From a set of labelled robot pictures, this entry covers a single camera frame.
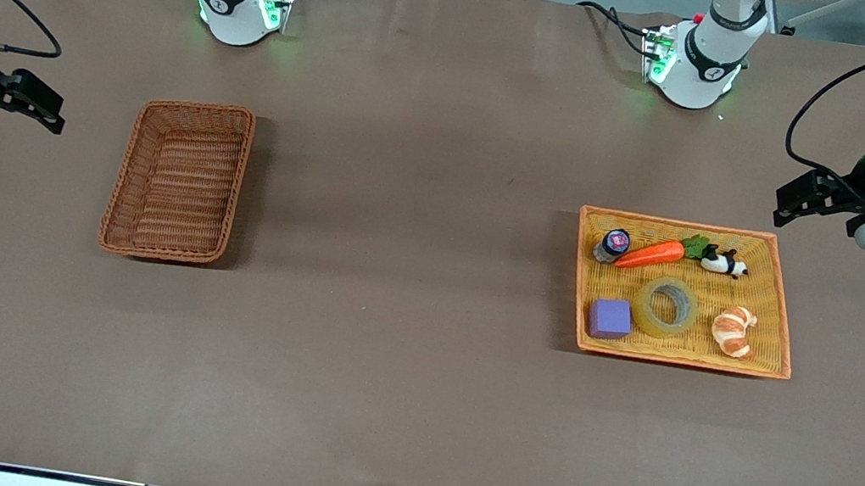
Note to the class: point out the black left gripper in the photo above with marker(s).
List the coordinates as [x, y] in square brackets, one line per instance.
[859, 188]

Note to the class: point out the clear yellowish tape roll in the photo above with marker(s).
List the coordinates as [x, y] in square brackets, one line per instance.
[642, 313]

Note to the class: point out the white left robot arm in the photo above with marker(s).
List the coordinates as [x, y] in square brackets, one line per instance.
[699, 68]

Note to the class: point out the yellow orange-rimmed wicker basket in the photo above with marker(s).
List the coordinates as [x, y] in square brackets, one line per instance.
[765, 310]

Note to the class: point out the brown wicker basket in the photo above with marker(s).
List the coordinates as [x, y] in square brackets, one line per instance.
[179, 188]

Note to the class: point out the toy panda figure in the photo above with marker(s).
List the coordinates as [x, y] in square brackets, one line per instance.
[725, 264]

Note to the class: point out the toy croissant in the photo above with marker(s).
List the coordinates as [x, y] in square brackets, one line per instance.
[732, 331]

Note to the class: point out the orange toy carrot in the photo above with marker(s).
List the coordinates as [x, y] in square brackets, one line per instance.
[654, 253]

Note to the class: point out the small bottle with printed lid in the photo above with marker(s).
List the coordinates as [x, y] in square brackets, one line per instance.
[614, 244]

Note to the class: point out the purple foam cube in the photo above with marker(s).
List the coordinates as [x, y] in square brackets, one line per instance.
[610, 319]

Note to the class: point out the brown table cover sheet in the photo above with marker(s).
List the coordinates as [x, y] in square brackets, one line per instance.
[415, 360]

